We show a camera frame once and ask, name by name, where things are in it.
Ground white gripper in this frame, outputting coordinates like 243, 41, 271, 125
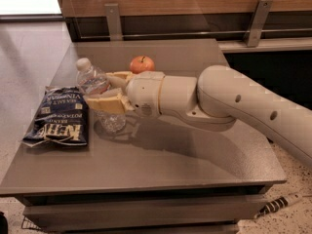
85, 71, 165, 117

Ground clear plastic water bottle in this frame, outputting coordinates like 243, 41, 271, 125
76, 58, 126, 134

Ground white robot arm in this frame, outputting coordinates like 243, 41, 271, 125
85, 65, 312, 168

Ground blue chip bag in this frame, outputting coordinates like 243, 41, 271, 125
22, 87, 89, 147

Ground red apple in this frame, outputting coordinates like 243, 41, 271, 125
130, 56, 155, 74

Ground grey drawer front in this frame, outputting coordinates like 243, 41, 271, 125
23, 195, 265, 232

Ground left metal bracket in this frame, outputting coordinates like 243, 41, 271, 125
104, 3, 123, 41

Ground metal bracket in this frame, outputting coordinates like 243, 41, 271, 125
104, 3, 123, 41
244, 0, 273, 48

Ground right metal bracket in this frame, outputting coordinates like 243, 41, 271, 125
244, 0, 273, 48

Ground horizontal metal rail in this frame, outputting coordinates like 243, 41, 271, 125
79, 27, 312, 40

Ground striped black white cable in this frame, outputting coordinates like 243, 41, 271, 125
253, 192, 304, 219

